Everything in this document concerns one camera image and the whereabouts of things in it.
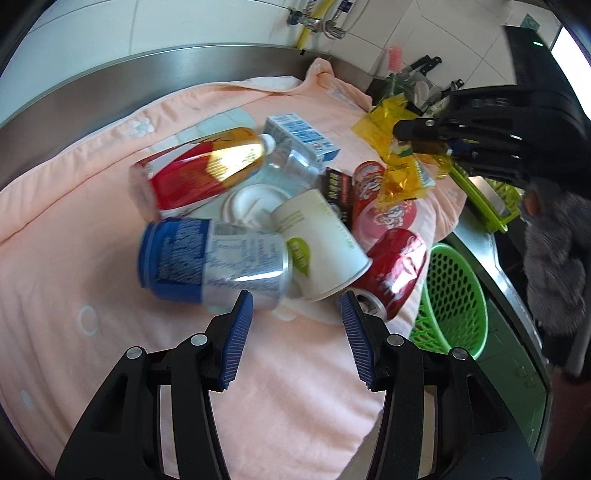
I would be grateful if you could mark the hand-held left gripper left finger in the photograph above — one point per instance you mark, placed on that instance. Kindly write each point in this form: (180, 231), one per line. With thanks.
(238, 339)

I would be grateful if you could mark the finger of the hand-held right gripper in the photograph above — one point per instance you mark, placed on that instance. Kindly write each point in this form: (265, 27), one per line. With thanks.
(422, 129)
(438, 148)

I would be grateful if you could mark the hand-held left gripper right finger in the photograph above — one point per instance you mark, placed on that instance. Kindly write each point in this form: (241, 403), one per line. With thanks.
(358, 341)

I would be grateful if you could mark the yellow plastic wrapper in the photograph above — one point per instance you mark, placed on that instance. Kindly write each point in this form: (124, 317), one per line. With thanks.
(392, 161)

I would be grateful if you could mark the red can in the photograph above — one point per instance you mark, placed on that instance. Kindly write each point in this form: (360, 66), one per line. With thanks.
(397, 267)

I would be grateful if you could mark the red snack canister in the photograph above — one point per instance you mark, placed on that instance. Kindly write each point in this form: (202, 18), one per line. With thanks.
(376, 217)

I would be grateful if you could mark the blue silver can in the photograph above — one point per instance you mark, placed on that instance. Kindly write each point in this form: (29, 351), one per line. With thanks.
(184, 258)

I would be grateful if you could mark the small black box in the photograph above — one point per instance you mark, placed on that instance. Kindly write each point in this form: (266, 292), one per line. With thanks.
(339, 189)

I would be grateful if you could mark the green plastic basket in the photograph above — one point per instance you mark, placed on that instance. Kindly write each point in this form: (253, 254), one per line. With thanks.
(452, 295)

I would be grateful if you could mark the white paper cup green label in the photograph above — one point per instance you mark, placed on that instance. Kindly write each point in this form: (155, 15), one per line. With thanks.
(323, 240)

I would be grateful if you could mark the red gold labelled drink bottle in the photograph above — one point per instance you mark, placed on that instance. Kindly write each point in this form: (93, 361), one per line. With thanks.
(194, 177)

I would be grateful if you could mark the person's right forearm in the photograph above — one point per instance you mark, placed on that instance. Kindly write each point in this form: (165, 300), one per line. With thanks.
(554, 267)

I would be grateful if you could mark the green dish rack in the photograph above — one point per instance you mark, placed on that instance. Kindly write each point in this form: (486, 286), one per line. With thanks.
(480, 203)

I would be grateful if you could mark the pink brush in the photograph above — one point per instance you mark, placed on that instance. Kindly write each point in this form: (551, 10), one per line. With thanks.
(395, 57)

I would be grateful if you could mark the blue white carton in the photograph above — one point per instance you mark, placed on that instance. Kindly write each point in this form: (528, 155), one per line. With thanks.
(300, 134)

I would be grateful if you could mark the metal valve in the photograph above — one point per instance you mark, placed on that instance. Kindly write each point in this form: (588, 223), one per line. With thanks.
(302, 19)
(334, 31)

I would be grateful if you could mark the white plastic lid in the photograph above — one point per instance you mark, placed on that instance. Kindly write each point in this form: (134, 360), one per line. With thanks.
(249, 203)

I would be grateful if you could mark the crushed clear plastic bottle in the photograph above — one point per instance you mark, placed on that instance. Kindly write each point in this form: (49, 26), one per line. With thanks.
(291, 170)

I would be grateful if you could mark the peach towel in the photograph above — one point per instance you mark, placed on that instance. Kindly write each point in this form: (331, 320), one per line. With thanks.
(115, 258)

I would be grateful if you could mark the yellow pipe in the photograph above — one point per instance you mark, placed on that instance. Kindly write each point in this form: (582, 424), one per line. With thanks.
(307, 32)

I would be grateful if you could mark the green cabinet door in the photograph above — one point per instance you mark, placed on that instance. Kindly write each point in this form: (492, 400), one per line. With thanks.
(512, 369)

